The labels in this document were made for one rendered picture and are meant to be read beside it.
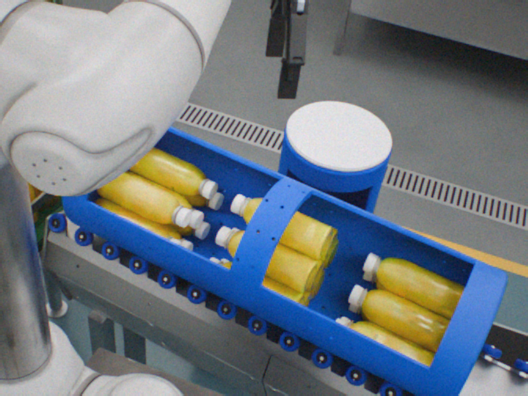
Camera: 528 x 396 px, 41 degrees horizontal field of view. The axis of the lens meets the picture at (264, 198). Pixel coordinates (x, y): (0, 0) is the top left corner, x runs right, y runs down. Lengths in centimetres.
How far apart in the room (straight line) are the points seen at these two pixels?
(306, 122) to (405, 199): 147
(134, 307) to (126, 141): 110
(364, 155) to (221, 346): 60
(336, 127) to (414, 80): 220
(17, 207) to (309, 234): 70
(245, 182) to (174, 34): 98
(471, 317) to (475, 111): 273
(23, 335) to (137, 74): 46
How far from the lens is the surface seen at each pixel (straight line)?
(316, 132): 184
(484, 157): 365
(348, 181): 177
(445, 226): 321
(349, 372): 146
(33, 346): 97
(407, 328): 141
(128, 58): 59
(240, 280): 135
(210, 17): 69
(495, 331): 271
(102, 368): 137
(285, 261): 136
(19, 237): 82
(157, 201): 145
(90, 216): 150
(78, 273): 171
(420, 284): 140
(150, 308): 162
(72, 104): 55
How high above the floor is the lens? 218
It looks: 44 degrees down
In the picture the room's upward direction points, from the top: 8 degrees clockwise
